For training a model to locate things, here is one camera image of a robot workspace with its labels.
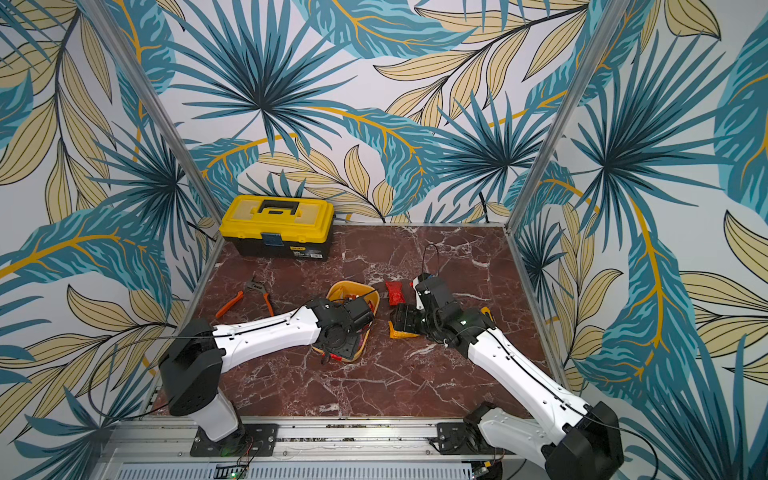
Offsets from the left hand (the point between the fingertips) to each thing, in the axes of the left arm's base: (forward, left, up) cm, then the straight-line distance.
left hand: (338, 350), depth 82 cm
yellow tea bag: (+6, -16, -3) cm, 17 cm away
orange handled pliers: (+24, +32, -5) cm, 40 cm away
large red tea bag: (+21, -16, -3) cm, 27 cm away
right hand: (+5, -17, +10) cm, 20 cm away
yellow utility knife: (+17, -46, -6) cm, 49 cm away
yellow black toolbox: (+35, +21, +12) cm, 43 cm away
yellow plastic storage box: (0, +6, 0) cm, 6 cm away
